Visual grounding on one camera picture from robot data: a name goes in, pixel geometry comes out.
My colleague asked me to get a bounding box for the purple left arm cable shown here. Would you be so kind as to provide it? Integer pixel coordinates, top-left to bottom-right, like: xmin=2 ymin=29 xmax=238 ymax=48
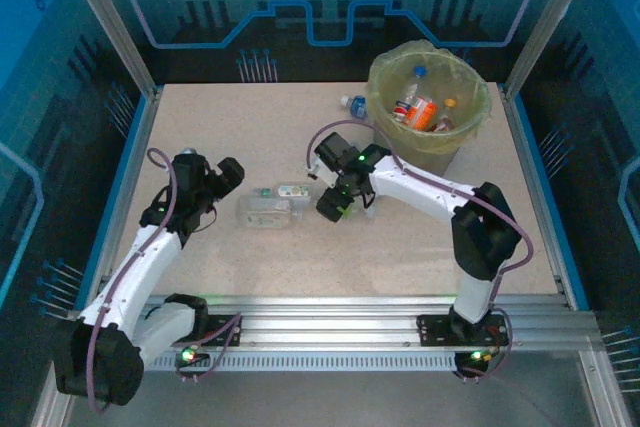
xmin=85 ymin=146 xmax=244 ymax=416

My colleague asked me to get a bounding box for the aluminium upright post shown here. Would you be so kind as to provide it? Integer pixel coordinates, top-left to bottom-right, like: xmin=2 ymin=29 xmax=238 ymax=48
xmin=53 ymin=0 xmax=164 ymax=98
xmin=507 ymin=0 xmax=604 ymax=88

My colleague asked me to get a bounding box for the short blue label water bottle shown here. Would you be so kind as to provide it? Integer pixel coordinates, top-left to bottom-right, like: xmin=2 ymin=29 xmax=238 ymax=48
xmin=340 ymin=94 xmax=371 ymax=122

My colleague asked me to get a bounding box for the clear rectangular plastic bottle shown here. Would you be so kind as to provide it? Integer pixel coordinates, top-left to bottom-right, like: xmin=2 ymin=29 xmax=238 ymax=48
xmin=236 ymin=195 xmax=306 ymax=230

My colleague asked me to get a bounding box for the blue aluminium side rail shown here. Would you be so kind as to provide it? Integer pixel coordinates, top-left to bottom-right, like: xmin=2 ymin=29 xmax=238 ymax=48
xmin=74 ymin=85 xmax=165 ymax=311
xmin=499 ymin=81 xmax=594 ymax=311

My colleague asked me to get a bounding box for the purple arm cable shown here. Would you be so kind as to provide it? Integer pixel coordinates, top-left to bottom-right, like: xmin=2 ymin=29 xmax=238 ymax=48
xmin=304 ymin=119 xmax=534 ymax=382
xmin=85 ymin=146 xmax=244 ymax=416

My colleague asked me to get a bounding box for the small LED circuit board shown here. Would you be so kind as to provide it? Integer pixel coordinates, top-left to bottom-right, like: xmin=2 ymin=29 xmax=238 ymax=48
xmin=452 ymin=346 xmax=494 ymax=383
xmin=174 ymin=341 xmax=211 ymax=383

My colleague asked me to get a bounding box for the green label plastic bottle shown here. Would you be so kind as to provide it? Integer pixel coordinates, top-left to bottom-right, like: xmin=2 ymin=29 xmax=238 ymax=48
xmin=339 ymin=199 xmax=377 ymax=222

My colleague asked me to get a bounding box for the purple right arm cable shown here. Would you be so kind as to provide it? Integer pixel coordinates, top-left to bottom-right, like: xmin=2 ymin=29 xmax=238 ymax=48
xmin=304 ymin=119 xmax=534 ymax=382

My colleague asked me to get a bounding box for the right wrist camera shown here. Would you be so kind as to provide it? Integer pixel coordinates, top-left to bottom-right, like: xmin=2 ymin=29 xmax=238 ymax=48
xmin=306 ymin=160 xmax=332 ymax=183

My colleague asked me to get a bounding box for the slotted metal strip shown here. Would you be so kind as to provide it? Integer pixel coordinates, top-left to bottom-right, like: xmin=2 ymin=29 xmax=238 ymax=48
xmin=77 ymin=351 xmax=594 ymax=373

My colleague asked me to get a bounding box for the bin with yellow-green bag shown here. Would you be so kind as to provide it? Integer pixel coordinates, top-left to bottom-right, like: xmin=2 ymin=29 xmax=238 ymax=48
xmin=367 ymin=39 xmax=494 ymax=174

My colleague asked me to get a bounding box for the clear bottle green cap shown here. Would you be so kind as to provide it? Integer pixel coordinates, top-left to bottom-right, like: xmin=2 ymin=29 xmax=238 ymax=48
xmin=254 ymin=183 xmax=314 ymax=201

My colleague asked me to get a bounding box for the aluminium frame rail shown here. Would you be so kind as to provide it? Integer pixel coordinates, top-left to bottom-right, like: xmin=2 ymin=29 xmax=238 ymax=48
xmin=59 ymin=295 xmax=606 ymax=354

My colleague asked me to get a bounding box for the orange label bottle gold cap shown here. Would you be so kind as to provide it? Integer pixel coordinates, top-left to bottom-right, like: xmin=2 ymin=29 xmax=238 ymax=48
xmin=403 ymin=95 xmax=440 ymax=132

